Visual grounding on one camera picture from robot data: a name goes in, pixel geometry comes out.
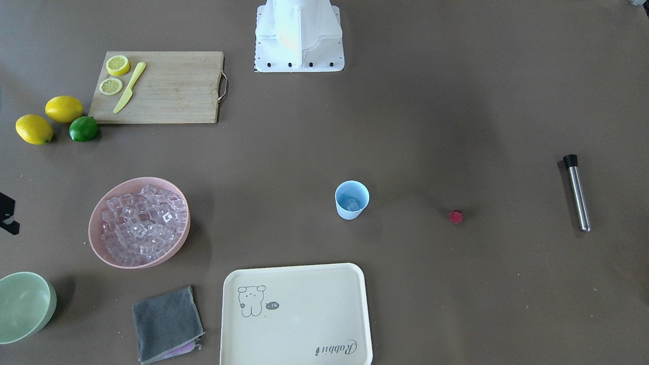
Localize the green bowl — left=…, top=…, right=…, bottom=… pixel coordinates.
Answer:
left=1, top=272, right=57, bottom=345

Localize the green lime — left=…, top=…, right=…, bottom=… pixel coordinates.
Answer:
left=68, top=116, right=99, bottom=142

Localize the pink bowl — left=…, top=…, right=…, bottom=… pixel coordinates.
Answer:
left=88, top=176, right=191, bottom=269

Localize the yellow plastic knife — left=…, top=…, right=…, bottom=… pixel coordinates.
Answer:
left=112, top=62, right=146, bottom=114

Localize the whole lemon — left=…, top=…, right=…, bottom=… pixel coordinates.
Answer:
left=15, top=114, right=55, bottom=145
left=46, top=95, right=84, bottom=123

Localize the light blue plastic cup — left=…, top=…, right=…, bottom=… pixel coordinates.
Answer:
left=335, top=180, right=370, bottom=220

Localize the clear ice cube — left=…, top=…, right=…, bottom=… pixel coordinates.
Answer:
left=343, top=197, right=360, bottom=212

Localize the wooden cutting board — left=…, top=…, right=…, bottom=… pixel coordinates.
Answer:
left=88, top=51, right=227, bottom=124

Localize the lemon slice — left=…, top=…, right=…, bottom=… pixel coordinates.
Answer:
left=98, top=77, right=123, bottom=96

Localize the steel muddler black tip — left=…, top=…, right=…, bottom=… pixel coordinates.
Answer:
left=563, top=154, right=592, bottom=232

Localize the lemon half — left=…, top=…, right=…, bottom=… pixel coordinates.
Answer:
left=105, top=55, right=130, bottom=76

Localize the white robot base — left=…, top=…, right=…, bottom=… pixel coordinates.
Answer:
left=254, top=1, right=345, bottom=72

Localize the cream rabbit serving tray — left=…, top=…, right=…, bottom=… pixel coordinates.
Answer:
left=220, top=263, right=373, bottom=364

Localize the grey folded cloth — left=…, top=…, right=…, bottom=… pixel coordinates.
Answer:
left=132, top=286, right=205, bottom=364

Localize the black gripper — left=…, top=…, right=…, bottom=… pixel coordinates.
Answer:
left=0, top=193, right=20, bottom=235

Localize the red strawberry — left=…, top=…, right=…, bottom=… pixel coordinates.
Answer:
left=448, top=210, right=464, bottom=224

